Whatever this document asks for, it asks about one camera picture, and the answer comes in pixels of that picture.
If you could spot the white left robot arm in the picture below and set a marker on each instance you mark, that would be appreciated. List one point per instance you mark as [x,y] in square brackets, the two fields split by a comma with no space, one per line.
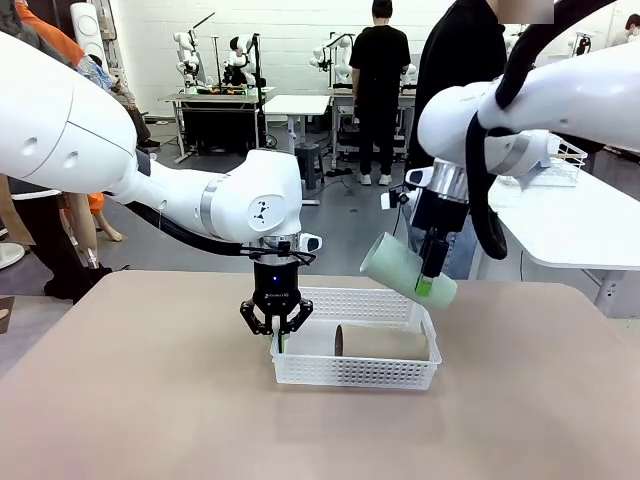
[75,135]

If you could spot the brown flat board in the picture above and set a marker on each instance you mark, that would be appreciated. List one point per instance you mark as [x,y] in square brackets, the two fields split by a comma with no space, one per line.
[5,315]

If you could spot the white perforated plastic basket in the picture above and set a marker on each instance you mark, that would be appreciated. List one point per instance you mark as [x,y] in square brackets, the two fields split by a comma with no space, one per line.
[350,372]

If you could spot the grey lab workbench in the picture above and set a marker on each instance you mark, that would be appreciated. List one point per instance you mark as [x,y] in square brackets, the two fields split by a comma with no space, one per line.
[215,97]
[345,107]

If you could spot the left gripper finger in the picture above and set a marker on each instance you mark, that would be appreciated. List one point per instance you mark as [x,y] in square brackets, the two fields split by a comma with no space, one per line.
[255,317]
[299,317]

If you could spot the person in grey jacket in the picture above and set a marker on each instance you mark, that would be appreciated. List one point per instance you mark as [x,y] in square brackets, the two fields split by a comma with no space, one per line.
[45,235]

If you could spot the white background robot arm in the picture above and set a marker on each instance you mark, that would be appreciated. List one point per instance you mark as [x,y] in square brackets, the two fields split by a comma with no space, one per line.
[340,55]
[187,60]
[240,60]

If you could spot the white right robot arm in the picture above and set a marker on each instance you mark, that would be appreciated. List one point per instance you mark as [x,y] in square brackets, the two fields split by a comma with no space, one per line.
[575,100]

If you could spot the seated person in blue shirt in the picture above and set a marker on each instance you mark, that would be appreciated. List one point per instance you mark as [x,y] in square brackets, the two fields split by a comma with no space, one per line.
[142,130]

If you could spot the white side table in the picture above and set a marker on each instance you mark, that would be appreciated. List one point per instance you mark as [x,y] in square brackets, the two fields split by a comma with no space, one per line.
[575,235]

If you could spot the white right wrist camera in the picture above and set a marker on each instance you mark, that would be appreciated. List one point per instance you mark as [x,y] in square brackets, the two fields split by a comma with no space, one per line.
[392,198]

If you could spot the white round stand base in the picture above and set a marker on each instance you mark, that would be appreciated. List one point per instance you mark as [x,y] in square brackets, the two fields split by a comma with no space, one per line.
[10,255]

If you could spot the white tower air purifier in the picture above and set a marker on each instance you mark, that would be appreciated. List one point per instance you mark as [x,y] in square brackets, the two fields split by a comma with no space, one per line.
[92,27]

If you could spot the person in orange clothing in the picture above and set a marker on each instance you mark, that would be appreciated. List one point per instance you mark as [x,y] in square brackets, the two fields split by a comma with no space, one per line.
[45,27]

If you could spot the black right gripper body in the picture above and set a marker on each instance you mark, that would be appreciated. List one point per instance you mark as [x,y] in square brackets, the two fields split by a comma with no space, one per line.
[440,215]

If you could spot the person in black T-shirt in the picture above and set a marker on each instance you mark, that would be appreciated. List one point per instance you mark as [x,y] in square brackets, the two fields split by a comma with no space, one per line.
[380,60]

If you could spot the person in light grey shirt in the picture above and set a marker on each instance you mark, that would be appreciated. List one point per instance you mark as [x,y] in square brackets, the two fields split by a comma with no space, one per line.
[632,30]

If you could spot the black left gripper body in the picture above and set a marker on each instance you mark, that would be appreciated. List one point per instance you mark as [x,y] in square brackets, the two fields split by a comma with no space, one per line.
[276,285]

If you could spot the white height-adjustable desk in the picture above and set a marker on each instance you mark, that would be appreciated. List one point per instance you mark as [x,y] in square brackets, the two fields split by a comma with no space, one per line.
[297,104]

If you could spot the black floor power strip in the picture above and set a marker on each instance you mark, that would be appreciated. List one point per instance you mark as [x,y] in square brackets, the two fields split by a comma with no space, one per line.
[337,172]

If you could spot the person in black sweater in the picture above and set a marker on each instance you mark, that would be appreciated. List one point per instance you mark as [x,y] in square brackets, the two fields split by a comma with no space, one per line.
[460,45]

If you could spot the grey plastic stool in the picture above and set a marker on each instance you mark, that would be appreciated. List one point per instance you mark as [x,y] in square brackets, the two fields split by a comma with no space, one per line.
[307,162]

